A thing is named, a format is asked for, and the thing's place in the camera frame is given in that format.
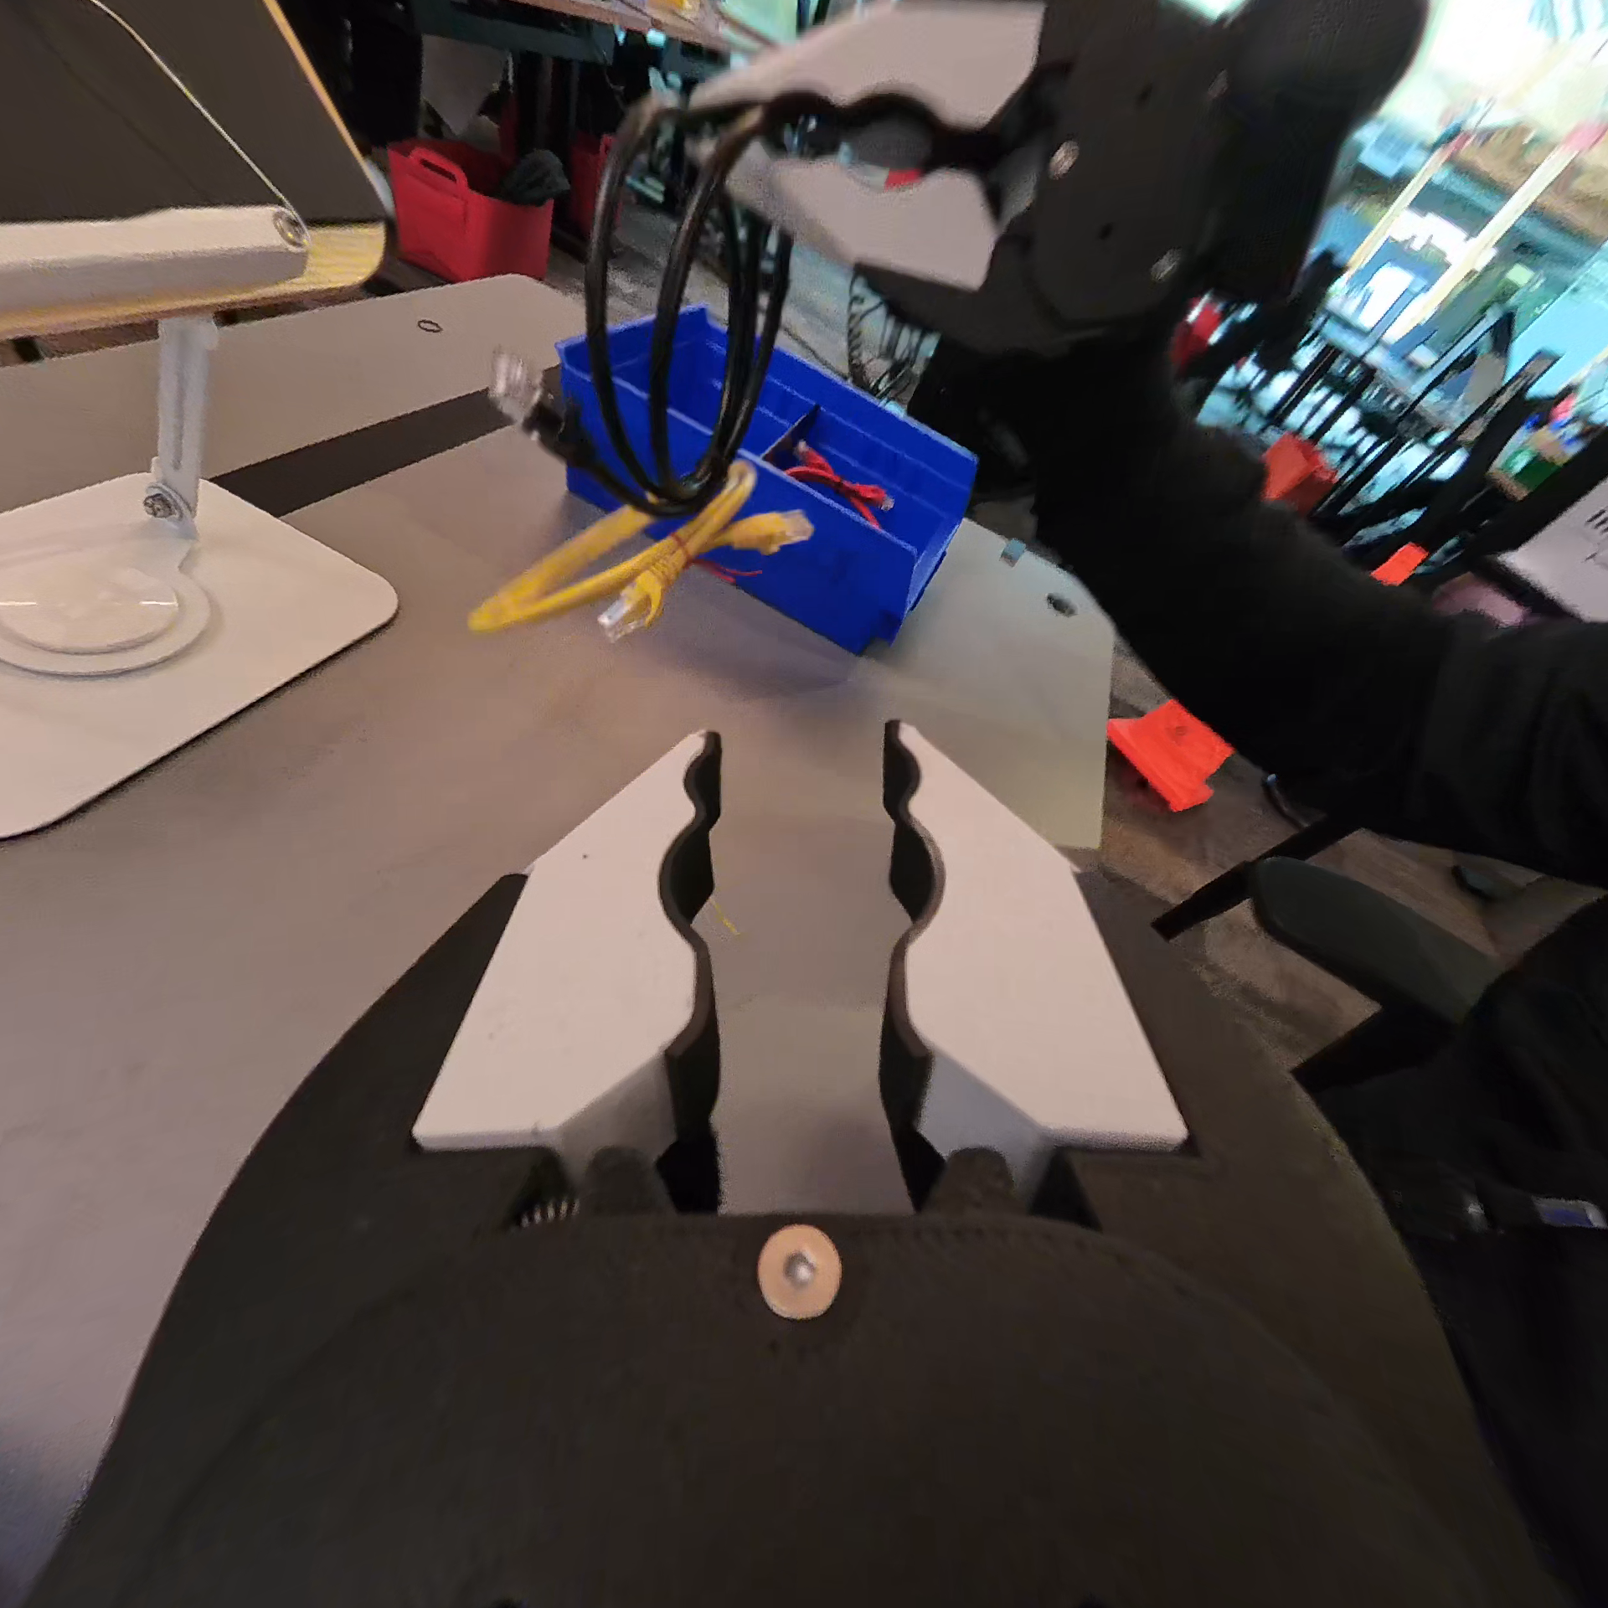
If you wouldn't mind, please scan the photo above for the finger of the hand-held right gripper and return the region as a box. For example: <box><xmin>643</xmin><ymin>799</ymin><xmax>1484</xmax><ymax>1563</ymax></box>
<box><xmin>686</xmin><ymin>0</ymin><xmax>1056</xmax><ymax>127</ymax></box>
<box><xmin>728</xmin><ymin>135</ymin><xmax>1008</xmax><ymax>293</ymax></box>

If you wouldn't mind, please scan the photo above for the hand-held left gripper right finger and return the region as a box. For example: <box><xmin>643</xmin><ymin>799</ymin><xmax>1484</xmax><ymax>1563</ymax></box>
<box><xmin>880</xmin><ymin>718</ymin><xmax>1189</xmax><ymax>1190</ymax></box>

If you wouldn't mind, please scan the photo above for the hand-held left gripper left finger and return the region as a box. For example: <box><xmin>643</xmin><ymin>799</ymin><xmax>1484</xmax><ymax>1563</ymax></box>
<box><xmin>412</xmin><ymin>726</ymin><xmax>724</xmax><ymax>1184</ymax></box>

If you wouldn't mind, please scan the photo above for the red ethernet cable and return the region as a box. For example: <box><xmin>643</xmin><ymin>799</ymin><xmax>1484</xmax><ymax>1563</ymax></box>
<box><xmin>780</xmin><ymin>442</ymin><xmax>897</xmax><ymax>528</ymax></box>

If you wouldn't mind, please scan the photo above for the black ethernet cable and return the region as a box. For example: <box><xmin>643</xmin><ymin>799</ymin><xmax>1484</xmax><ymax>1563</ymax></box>
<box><xmin>486</xmin><ymin>93</ymin><xmax>809</xmax><ymax>520</ymax></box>

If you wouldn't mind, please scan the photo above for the blue storage bin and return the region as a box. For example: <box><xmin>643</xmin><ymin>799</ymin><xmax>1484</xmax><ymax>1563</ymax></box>
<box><xmin>556</xmin><ymin>302</ymin><xmax>978</xmax><ymax>655</ymax></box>

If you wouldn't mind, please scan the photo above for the yellow ethernet cable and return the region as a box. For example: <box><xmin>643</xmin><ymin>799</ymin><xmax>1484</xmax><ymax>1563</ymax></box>
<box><xmin>467</xmin><ymin>462</ymin><xmax>814</xmax><ymax>645</ymax></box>

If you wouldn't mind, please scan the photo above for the person's right forearm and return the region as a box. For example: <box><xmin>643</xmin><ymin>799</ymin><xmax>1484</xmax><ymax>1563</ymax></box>
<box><xmin>906</xmin><ymin>294</ymin><xmax>1608</xmax><ymax>883</ymax></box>

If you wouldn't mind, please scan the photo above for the orange traffic cone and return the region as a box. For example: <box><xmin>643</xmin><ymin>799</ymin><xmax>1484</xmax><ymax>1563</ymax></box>
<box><xmin>1104</xmin><ymin>700</ymin><xmax>1235</xmax><ymax>815</ymax></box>

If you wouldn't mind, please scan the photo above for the black office chair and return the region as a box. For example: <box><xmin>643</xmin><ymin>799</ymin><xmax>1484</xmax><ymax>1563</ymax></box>
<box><xmin>1155</xmin><ymin>818</ymin><xmax>1510</xmax><ymax>1094</ymax></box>

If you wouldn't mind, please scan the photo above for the red plastic crate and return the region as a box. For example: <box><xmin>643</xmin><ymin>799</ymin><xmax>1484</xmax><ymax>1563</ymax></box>
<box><xmin>386</xmin><ymin>138</ymin><xmax>557</xmax><ymax>283</ymax></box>

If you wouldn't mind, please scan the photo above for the person's black clothing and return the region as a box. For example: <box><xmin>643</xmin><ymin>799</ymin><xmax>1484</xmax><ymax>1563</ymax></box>
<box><xmin>1306</xmin><ymin>881</ymin><xmax>1608</xmax><ymax>1608</ymax></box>

